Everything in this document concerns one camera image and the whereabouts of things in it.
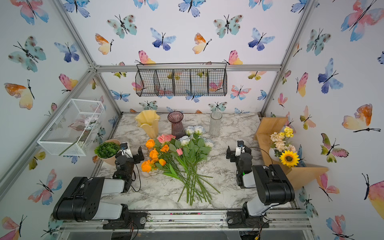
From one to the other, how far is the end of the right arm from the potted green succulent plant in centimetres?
65

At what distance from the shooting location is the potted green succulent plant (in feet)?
2.80

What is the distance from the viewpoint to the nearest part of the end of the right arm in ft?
2.33
